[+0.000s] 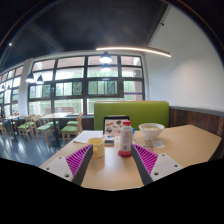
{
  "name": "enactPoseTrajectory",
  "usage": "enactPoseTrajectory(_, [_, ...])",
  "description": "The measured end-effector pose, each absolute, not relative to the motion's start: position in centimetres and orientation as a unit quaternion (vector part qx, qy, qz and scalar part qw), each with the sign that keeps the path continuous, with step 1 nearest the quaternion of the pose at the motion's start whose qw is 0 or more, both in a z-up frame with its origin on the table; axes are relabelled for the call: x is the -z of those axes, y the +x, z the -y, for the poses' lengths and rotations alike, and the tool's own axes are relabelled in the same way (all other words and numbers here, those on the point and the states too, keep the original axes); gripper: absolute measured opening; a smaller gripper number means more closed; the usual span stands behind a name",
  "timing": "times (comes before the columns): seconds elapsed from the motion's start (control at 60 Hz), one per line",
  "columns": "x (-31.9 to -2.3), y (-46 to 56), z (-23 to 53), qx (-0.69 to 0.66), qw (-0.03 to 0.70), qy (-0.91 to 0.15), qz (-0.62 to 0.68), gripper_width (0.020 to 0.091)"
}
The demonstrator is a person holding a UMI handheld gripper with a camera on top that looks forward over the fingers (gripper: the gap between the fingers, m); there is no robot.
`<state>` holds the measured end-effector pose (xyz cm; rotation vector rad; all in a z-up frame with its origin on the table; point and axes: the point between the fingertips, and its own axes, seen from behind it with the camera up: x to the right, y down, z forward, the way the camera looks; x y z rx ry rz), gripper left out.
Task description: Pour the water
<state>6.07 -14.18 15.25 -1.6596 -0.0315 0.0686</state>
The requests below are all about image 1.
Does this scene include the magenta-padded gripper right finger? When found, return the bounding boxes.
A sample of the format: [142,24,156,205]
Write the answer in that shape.
[130,143,184,186]

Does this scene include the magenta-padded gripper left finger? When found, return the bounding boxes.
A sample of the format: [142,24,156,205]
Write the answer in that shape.
[42,143,95,186]

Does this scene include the clear red-capped drink bottle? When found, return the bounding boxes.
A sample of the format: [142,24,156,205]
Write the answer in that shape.
[118,120,134,155]

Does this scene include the small white paper slip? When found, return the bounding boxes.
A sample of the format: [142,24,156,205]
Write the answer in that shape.
[151,139,166,149]

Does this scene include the yellow mug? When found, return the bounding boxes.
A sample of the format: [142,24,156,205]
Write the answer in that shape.
[87,137,106,159]

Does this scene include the white paper sheets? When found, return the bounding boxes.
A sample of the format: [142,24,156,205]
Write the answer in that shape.
[72,130,105,145]

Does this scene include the white bowl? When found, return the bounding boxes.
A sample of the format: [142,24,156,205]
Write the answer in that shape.
[138,122,166,141]

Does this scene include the wooden chairs with green seats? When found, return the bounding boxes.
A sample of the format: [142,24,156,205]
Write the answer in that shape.
[0,113,83,146]

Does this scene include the sticker-covered black laptop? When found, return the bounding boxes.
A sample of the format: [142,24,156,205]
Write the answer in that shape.
[102,115,131,141]

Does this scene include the green upholstered bench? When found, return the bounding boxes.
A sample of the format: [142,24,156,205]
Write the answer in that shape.
[93,100,170,131]

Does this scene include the wooden dining table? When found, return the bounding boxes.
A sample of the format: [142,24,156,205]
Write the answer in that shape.
[3,114,26,141]
[39,112,73,148]

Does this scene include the dark pendant lamps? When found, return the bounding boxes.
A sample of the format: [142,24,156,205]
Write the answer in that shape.
[25,50,113,85]

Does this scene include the long linear ceiling light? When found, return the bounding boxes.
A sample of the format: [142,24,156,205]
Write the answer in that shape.
[95,46,172,58]

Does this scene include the black-framed window wall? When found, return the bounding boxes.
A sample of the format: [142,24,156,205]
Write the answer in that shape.
[0,54,145,116]

